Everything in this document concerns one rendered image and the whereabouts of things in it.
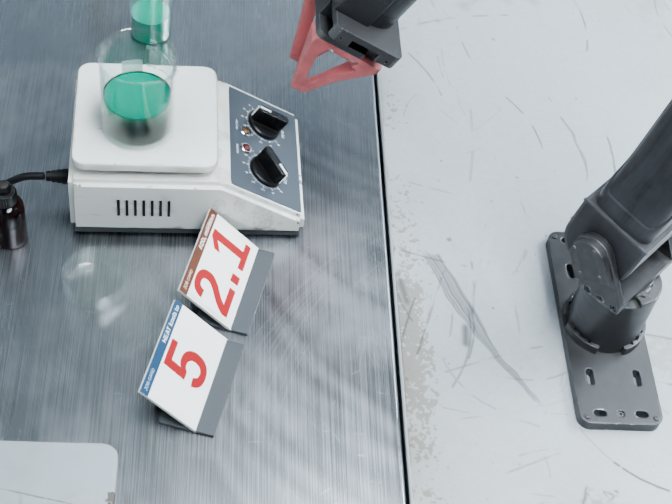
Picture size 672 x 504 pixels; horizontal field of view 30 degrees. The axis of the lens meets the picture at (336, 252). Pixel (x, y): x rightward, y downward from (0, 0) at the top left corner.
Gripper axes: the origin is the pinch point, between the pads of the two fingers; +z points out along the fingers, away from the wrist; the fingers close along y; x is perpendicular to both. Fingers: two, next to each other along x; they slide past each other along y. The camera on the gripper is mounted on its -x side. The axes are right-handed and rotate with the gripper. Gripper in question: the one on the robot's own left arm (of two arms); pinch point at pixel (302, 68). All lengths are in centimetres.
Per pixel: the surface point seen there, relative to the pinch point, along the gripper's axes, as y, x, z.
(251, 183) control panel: 8.3, -0.5, 7.1
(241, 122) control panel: 1.5, -1.5, 7.2
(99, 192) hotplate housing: 10.2, -11.6, 13.1
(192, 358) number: 23.9, -2.7, 12.2
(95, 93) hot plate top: 1.6, -13.8, 11.1
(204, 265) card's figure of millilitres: 15.5, -2.7, 10.8
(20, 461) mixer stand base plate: 32.8, -13.0, 19.2
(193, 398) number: 27.1, -2.1, 12.8
